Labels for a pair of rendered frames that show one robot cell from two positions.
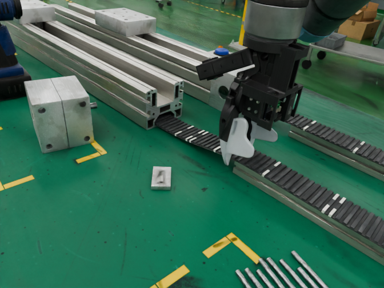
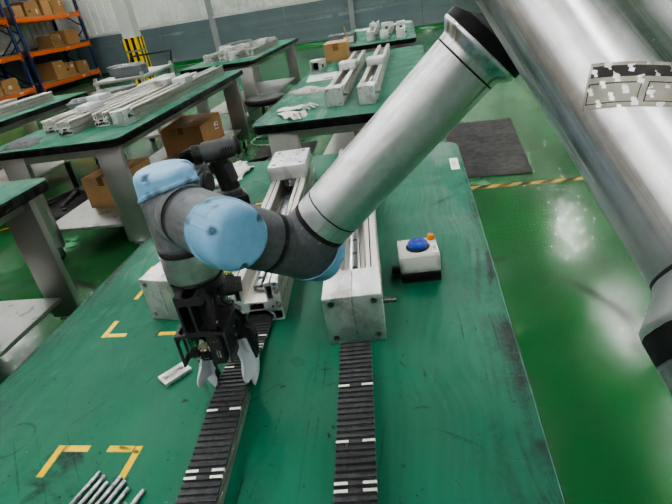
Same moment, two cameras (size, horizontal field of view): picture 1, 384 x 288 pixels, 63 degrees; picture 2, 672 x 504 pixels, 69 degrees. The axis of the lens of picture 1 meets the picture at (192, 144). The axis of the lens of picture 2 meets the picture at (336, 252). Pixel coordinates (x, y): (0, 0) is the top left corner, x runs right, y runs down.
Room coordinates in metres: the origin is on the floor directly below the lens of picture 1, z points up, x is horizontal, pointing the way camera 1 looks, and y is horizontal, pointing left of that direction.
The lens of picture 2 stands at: (0.27, -0.68, 1.32)
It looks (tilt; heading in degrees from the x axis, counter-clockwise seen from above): 28 degrees down; 55
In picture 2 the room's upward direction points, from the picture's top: 9 degrees counter-clockwise
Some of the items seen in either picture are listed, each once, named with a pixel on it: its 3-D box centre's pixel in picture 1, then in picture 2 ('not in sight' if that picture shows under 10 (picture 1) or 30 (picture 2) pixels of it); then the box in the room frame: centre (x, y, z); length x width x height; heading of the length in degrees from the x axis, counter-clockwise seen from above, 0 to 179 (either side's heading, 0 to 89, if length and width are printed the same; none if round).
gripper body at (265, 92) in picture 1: (265, 80); (207, 314); (0.44, -0.10, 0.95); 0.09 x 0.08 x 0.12; 49
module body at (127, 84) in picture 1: (68, 52); (283, 216); (0.84, 0.36, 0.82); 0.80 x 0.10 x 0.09; 49
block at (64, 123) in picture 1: (66, 111); (182, 287); (0.51, 0.24, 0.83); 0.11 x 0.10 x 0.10; 123
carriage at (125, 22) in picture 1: (125, 26); not in sight; (0.99, 0.24, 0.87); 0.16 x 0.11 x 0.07; 49
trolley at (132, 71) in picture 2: not in sight; (147, 105); (2.09, 5.16, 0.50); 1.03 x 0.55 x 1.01; 48
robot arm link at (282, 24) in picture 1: (274, 20); (194, 261); (0.44, -0.09, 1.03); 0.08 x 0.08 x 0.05
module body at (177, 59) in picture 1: (126, 42); (355, 208); (0.99, 0.24, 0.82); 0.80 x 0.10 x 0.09; 49
